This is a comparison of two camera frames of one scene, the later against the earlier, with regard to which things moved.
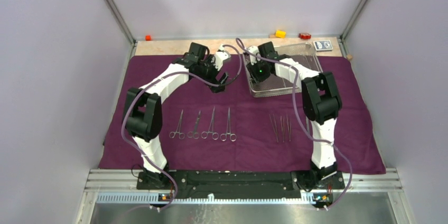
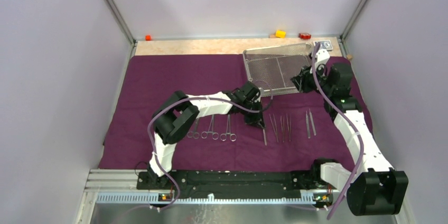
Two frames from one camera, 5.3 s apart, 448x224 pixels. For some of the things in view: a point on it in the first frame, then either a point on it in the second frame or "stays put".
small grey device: [323, 45] stays put
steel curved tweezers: [282, 128] stays put
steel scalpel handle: [273, 128] stays put
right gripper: [252, 72] → [302, 80]
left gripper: [213, 80] → [257, 119]
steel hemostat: [223, 136] stays put
